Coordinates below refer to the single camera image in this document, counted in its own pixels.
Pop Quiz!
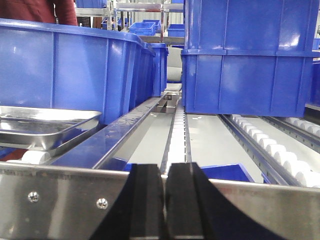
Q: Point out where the small blue bin background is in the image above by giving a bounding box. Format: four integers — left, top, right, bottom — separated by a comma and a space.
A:
128, 22, 156, 36

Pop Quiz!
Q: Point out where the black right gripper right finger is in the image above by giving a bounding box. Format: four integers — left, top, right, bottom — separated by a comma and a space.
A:
165, 163, 281, 240

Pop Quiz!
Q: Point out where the silver metal tray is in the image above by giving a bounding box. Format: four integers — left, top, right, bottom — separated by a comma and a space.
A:
0, 105, 102, 151

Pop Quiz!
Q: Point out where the person in red sweater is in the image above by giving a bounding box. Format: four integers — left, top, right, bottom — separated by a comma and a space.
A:
0, 0, 78, 26

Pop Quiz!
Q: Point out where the stacked blue bin lower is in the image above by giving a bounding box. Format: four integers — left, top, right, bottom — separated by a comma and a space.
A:
181, 49, 320, 117

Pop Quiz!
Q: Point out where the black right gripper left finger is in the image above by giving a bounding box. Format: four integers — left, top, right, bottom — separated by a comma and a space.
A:
90, 164, 166, 240

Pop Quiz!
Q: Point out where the steel rack front rail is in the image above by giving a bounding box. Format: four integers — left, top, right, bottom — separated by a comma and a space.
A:
0, 162, 320, 240

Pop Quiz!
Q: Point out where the stacked blue bin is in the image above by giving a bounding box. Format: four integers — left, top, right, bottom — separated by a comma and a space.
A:
181, 49, 320, 117
184, 0, 320, 53

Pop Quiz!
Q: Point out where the large blue bin left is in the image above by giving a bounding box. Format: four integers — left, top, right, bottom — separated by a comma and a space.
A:
0, 19, 165, 124

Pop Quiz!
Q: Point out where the steel divider rail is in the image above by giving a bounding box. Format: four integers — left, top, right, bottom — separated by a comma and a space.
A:
50, 93, 168, 169

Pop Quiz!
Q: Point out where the white roller track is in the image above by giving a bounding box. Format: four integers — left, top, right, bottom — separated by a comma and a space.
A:
230, 114, 320, 188

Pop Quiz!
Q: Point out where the stacked blue bin upper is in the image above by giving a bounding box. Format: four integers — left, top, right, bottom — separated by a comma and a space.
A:
184, 0, 320, 53

